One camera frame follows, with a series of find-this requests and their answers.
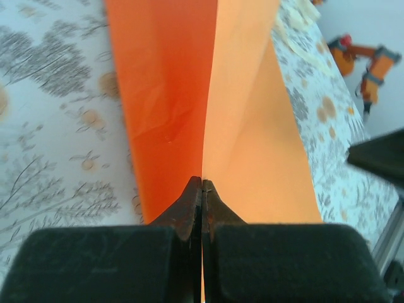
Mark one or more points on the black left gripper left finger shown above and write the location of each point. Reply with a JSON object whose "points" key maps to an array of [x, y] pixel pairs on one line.
{"points": [[94, 265]]}

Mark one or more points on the floral patterned tablecloth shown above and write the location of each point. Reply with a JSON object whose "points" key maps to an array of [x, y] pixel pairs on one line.
{"points": [[47, 142]]}

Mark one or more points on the aluminium side rail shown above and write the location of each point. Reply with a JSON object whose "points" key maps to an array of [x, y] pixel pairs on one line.
{"points": [[389, 233]]}

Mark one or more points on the cream printed ribbon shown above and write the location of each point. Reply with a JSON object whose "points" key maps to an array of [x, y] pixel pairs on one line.
{"points": [[296, 22]]}

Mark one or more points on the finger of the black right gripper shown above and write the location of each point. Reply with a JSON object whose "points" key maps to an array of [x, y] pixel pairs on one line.
{"points": [[382, 154]]}

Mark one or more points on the orange wrapping paper sheet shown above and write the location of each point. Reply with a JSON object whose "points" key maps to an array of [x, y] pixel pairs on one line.
{"points": [[246, 126]]}

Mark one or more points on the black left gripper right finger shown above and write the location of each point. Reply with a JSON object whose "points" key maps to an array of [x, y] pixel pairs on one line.
{"points": [[284, 265]]}

